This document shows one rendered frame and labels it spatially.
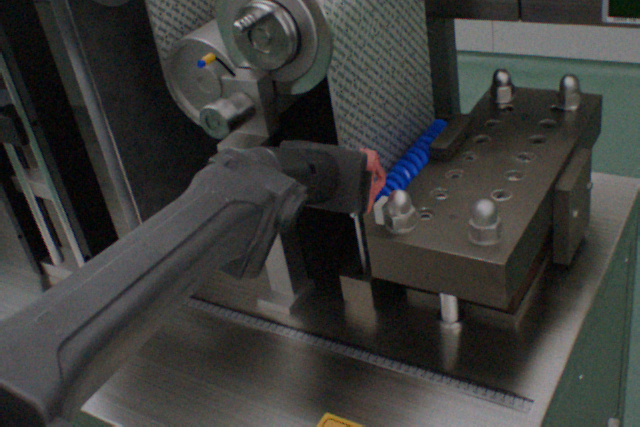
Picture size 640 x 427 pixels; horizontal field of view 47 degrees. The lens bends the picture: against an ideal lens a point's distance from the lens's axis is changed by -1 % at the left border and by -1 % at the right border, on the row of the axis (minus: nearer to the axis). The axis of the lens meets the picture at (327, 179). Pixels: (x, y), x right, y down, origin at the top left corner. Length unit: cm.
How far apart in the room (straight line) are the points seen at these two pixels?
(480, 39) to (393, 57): 287
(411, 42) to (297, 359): 41
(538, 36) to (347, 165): 295
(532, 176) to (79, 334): 63
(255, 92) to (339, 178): 13
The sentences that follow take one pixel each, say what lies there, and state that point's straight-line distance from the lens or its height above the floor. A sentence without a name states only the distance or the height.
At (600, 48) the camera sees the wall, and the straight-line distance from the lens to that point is 362.
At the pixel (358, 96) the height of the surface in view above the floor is 115.
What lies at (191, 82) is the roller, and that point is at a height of 118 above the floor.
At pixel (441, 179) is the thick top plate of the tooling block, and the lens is 91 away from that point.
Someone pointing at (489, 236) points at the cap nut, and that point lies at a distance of 80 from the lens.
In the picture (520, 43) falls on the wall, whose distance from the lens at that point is 372.
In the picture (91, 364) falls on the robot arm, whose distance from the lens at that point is 39.
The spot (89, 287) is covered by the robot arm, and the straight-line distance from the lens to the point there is 42.
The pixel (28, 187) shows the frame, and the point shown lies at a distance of 108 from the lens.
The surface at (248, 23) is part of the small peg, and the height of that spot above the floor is 127.
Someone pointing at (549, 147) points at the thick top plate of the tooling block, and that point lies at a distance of 97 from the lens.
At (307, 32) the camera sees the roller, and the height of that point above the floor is 125.
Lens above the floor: 151
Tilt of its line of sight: 31 degrees down
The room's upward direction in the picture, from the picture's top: 10 degrees counter-clockwise
